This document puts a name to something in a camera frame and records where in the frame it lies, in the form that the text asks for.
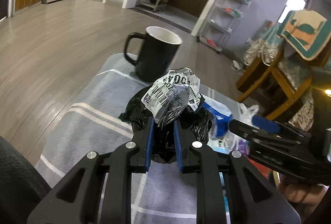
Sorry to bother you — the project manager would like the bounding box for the black bag with label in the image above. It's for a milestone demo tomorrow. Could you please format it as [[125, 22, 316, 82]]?
[[119, 68, 214, 164]]

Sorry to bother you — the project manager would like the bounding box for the person's right hand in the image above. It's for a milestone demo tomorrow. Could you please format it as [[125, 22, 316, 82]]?
[[278, 175, 329, 206]]

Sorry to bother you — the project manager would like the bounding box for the white plastic bag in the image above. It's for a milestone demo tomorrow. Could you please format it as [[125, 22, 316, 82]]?
[[212, 103, 259, 156]]

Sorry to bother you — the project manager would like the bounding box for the wooden chair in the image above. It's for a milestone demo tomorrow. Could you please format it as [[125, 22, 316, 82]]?
[[236, 47, 330, 120]]

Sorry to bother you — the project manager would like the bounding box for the black mug white inside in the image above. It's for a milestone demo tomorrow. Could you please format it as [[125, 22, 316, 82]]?
[[124, 26, 183, 83]]

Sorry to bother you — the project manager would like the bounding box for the lace tablecloth on dining table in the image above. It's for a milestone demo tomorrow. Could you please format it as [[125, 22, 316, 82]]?
[[243, 23, 330, 131]]

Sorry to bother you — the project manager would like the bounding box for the teal patterned chair cushion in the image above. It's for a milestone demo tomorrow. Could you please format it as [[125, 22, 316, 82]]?
[[277, 10, 330, 61]]

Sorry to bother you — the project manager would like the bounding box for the white shelf rack near wall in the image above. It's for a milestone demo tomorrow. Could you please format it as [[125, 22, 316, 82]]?
[[196, 0, 252, 53]]

